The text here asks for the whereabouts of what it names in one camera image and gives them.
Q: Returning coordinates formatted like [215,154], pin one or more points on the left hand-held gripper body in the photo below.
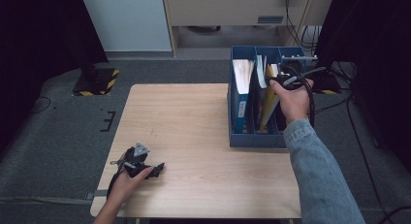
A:
[141,150]

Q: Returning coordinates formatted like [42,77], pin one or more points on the person's left hand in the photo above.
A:
[124,186]

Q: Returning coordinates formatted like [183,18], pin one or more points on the yellow folder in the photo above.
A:
[269,104]

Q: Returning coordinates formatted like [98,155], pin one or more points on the dark book with white pages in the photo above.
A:
[262,72]

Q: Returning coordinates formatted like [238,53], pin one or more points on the blue file holder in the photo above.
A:
[255,140]

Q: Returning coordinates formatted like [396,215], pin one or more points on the wooden desk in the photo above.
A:
[226,10]

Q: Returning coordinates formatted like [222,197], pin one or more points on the black yellow striped stand base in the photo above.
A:
[326,85]
[97,80]

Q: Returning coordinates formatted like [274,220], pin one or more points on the person's right hand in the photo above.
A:
[294,104]

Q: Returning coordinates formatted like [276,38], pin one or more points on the thick blue book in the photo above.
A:
[240,117]

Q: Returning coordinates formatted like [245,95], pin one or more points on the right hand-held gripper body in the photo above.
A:
[292,80]

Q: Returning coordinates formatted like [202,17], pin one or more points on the white cabinet panel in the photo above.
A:
[129,20]

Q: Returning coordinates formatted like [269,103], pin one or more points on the dark curtain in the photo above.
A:
[371,39]
[38,39]

